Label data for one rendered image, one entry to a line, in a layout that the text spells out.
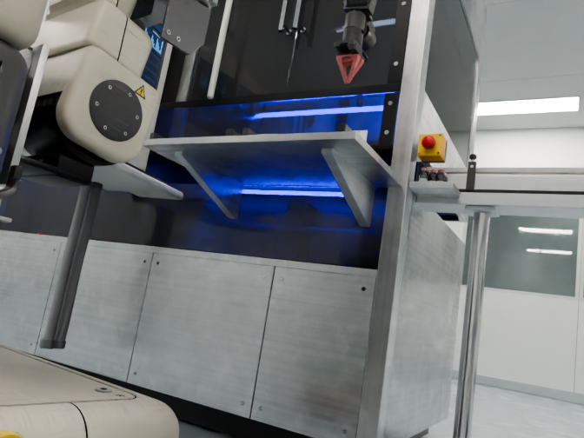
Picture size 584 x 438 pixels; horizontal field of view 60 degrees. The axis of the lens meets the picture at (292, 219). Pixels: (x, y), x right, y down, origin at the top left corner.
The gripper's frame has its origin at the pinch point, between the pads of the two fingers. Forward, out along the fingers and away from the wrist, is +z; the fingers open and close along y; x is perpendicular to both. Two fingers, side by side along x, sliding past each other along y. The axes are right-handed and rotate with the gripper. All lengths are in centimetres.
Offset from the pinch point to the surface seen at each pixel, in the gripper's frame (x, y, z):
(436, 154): -20.1, 25.9, 13.0
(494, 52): 11, 315, -180
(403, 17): -4.2, 28.0, -35.5
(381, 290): -8, 26, 55
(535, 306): -27, 486, 28
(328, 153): -0.9, -7.5, 23.7
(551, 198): -51, 37, 23
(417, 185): -15.3, 26.3, 22.6
